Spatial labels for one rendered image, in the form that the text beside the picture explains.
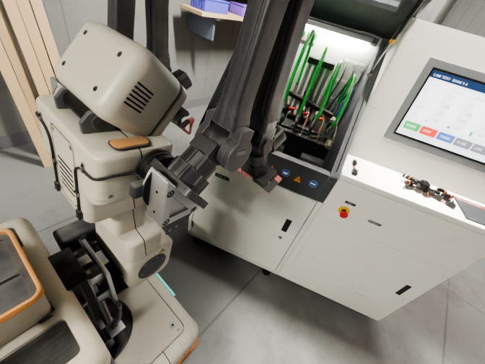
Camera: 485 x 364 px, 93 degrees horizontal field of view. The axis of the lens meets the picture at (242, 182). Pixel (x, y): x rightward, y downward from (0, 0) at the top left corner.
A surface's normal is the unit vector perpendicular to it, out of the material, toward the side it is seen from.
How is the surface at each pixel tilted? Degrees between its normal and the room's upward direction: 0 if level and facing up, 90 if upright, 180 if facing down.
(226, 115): 81
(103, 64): 47
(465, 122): 76
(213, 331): 0
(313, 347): 0
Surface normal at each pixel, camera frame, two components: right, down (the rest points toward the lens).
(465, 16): -0.64, 0.39
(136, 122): 0.74, 0.55
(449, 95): -0.28, 0.36
